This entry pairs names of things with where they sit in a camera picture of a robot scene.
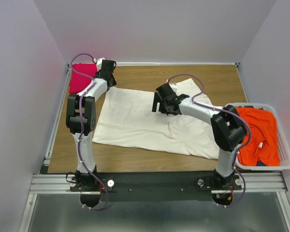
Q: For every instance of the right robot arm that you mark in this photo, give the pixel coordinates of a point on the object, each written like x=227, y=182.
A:
x=229, y=129

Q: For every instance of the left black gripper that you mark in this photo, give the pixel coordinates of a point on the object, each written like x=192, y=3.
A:
x=106, y=73

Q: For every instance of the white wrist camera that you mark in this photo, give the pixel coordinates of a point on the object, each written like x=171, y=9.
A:
x=98, y=63
x=174, y=86

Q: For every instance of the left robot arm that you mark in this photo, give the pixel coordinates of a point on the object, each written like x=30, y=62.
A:
x=81, y=119

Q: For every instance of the folded pink t shirt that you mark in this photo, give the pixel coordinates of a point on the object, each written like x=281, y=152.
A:
x=79, y=82

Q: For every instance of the white t shirt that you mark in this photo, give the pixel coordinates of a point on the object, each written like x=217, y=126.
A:
x=127, y=120

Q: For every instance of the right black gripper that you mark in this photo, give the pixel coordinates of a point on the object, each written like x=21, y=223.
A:
x=160, y=100

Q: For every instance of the orange t shirt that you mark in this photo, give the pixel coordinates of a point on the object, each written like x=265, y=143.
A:
x=262, y=150

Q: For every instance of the aluminium frame rail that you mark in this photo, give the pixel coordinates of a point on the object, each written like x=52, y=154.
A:
x=42, y=182

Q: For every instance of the white plastic basket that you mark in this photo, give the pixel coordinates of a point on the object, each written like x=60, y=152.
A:
x=283, y=147

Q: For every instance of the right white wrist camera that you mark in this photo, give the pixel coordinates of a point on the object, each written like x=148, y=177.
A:
x=174, y=86

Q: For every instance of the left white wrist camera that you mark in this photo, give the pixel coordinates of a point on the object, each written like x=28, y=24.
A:
x=98, y=63

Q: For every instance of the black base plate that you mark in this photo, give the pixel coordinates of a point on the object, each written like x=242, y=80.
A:
x=154, y=187

